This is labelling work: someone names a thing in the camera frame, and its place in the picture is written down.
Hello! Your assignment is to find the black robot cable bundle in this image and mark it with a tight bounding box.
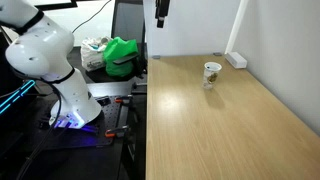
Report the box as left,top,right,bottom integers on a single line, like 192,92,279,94
14,83,63,180

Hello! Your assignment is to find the orange black clamp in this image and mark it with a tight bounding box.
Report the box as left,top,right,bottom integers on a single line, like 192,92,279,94
104,124,131,139
113,94,135,105

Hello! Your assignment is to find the black flat device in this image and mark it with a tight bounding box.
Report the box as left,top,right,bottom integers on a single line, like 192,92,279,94
112,53,140,66

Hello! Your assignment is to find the black office chair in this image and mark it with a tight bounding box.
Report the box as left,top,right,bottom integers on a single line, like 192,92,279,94
110,0,148,80

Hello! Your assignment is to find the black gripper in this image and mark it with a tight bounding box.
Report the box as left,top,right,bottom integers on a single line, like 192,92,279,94
154,0,171,29

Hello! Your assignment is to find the blue LED light strip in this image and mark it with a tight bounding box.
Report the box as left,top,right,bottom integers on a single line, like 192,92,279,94
0,79,37,116

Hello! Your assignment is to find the white rectangular box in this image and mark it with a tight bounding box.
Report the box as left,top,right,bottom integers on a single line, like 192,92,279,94
224,51,248,70

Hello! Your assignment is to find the white printed bag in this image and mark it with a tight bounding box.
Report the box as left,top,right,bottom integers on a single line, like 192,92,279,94
80,35,113,73

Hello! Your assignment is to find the green plastic bag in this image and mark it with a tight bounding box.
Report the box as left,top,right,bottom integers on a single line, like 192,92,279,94
102,36,140,78

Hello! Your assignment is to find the black monitor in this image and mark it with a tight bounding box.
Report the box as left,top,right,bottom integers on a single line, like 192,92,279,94
33,0,79,11

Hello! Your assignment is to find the white paper cup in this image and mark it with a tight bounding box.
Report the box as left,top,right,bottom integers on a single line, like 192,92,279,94
202,61,223,90

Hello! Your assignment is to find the thin black wall cable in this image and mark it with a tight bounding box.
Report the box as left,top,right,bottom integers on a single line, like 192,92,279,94
71,0,113,35

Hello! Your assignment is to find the black robot stand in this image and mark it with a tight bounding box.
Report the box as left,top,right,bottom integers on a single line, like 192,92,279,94
0,80,148,180

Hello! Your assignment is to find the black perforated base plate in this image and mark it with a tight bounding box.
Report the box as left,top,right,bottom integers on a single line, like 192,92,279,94
31,95,132,150

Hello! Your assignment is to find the white wall cable duct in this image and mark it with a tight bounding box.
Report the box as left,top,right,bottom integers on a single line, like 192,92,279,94
224,0,250,55

